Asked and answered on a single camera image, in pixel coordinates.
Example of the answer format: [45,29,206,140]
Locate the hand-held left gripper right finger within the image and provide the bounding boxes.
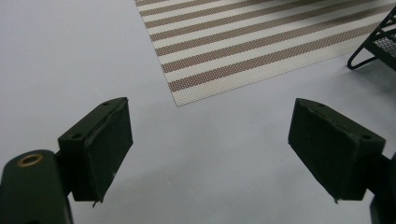
[288,97,387,204]

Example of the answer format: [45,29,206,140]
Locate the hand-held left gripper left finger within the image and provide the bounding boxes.
[57,96,134,208]

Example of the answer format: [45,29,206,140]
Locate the black metal mesh rack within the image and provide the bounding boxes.
[346,5,396,72]

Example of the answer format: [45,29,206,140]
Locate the brown and white striped placemat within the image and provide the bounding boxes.
[134,0,396,107]

